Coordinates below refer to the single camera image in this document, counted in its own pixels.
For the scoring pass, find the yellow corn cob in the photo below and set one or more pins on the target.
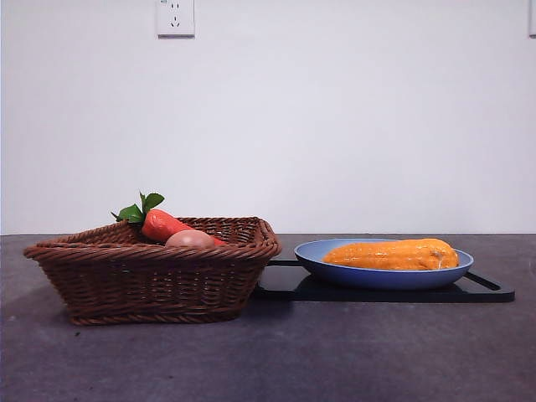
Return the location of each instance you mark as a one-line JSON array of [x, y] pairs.
[[389, 255]]

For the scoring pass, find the blue round plate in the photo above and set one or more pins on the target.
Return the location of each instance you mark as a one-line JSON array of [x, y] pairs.
[[377, 280]]

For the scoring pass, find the brown wicker basket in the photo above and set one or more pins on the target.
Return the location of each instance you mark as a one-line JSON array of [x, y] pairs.
[[146, 289]]

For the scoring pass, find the brown egg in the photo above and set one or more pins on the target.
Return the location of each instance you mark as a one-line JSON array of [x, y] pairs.
[[188, 239]]

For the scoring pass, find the orange carrot with green leaves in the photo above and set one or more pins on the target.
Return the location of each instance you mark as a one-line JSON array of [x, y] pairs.
[[157, 224]]

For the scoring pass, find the black flat tray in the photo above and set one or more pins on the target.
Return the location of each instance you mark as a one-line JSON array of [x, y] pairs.
[[481, 293]]

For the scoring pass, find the white wall socket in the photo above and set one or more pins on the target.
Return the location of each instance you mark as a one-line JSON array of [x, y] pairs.
[[176, 19]]

